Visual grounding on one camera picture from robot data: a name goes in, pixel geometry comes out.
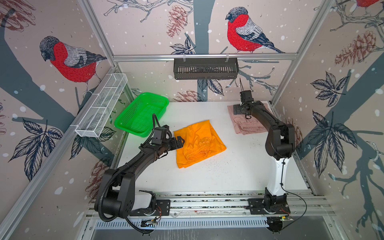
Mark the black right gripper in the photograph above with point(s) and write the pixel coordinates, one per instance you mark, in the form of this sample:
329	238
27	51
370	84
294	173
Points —
238	108

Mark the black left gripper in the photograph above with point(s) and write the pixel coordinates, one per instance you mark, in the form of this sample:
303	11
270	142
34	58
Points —
179	143

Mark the pink shorts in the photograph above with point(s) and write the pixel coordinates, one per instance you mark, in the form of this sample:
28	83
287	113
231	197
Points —
245	126

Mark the orange shorts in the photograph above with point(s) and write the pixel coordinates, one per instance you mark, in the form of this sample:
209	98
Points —
201	143

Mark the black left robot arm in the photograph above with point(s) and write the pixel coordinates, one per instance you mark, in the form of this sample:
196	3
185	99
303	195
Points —
116	195

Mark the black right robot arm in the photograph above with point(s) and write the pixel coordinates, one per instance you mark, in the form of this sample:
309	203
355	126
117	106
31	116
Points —
280	145

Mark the green plastic basket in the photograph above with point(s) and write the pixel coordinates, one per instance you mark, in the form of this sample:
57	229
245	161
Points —
137	118

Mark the aluminium corner frame post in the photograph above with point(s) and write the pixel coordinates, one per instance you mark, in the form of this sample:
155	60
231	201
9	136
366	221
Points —
310	35

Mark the aluminium horizontal frame bar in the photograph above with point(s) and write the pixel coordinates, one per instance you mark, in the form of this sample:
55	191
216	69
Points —
165	58

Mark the black hanging wall basket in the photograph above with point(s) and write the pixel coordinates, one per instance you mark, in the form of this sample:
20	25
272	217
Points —
206	69

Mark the white wire wall basket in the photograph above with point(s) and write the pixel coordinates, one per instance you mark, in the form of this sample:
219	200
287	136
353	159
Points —
99	112

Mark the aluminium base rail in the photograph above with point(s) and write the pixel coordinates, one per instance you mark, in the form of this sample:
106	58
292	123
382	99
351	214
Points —
241	204

